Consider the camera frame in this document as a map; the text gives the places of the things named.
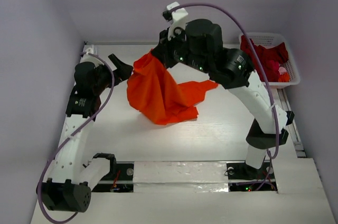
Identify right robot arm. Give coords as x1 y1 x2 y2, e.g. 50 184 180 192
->
151 19 294 178

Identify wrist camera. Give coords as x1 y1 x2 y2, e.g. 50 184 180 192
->
83 45 97 55
162 2 189 40

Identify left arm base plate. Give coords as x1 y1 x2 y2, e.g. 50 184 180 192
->
92 162 134 193

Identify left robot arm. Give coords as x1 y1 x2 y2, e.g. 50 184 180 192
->
37 52 133 213

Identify dark red t shirt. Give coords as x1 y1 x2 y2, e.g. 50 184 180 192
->
240 35 289 82

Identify white plastic basket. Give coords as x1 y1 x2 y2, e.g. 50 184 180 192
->
247 32 301 89

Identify pink cloth in basket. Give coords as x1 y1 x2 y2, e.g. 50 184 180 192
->
271 61 287 75

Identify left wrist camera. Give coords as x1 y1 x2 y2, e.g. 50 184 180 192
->
83 45 97 55

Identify small orange cloth in basket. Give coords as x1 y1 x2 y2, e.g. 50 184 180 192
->
278 72 290 82

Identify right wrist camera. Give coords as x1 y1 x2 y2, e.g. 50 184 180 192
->
162 2 189 40

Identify orange t shirt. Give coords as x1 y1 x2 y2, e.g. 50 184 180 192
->
127 51 218 125

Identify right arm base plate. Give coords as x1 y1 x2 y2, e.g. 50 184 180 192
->
224 161 278 192

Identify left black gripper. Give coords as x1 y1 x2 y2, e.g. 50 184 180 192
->
93 54 133 95

